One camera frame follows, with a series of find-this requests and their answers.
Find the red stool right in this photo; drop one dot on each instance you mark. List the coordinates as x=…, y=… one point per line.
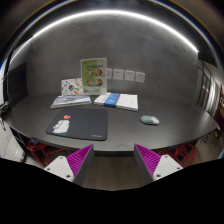
x=183, y=154

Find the green standing menu card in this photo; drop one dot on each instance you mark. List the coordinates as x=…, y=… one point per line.
x=94, y=76

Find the red stool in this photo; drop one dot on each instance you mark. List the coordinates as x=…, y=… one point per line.
x=183, y=154
x=42, y=152

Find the white wall socket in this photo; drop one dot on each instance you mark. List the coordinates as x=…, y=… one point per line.
x=118, y=74
x=109, y=73
x=140, y=77
x=129, y=75

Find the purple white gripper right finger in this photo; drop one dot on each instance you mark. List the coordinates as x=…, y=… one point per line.
x=153, y=166

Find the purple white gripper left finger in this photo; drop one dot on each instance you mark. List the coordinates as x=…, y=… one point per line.
x=74, y=167

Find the grey magazine on table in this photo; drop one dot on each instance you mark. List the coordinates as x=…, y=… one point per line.
x=70, y=100

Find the pale green computer mouse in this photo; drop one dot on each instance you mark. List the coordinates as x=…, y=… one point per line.
x=149, y=120

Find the white book with blue band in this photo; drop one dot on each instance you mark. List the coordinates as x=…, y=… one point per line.
x=117, y=100

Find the white card with stickers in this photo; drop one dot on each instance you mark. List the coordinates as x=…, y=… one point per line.
x=71, y=86

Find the black mouse pad with picture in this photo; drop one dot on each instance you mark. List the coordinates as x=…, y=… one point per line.
x=80, y=123

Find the red stool left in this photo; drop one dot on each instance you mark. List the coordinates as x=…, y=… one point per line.
x=42, y=152

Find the curved led light strip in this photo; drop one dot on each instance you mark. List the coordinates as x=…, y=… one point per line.
x=107, y=13

